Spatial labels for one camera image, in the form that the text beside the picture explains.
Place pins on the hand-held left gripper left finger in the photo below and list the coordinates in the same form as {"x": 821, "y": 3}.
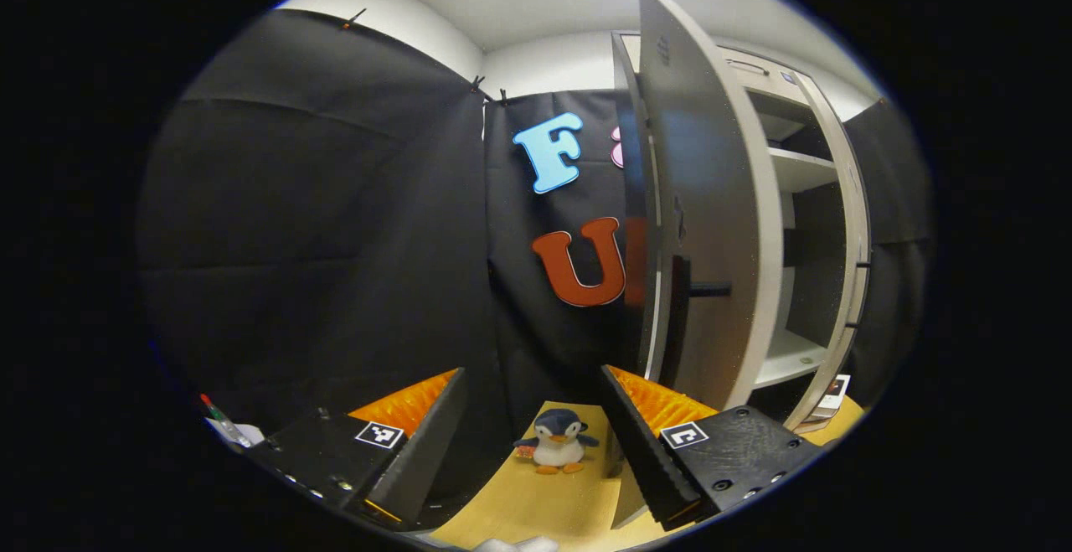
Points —
{"x": 431, "y": 443}

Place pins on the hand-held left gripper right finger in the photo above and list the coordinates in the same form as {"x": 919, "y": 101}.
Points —
{"x": 641, "y": 443}

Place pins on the grey cabinet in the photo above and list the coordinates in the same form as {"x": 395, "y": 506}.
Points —
{"x": 808, "y": 284}

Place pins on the grey cabinet door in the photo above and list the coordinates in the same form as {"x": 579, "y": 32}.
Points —
{"x": 854, "y": 200}
{"x": 712, "y": 158}

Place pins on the grey cabinet shelf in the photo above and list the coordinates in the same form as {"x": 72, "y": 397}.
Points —
{"x": 800, "y": 171}
{"x": 787, "y": 359}

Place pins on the cabinet top flap panel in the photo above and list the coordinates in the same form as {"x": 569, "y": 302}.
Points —
{"x": 770, "y": 62}

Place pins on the penguin plush toy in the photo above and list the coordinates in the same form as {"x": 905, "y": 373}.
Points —
{"x": 557, "y": 439}

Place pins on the white paper sheet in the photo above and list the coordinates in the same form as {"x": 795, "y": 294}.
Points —
{"x": 249, "y": 435}

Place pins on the white picture book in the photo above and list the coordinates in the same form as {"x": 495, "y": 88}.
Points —
{"x": 833, "y": 393}

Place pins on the red tipped pen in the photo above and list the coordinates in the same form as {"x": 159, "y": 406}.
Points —
{"x": 224, "y": 420}

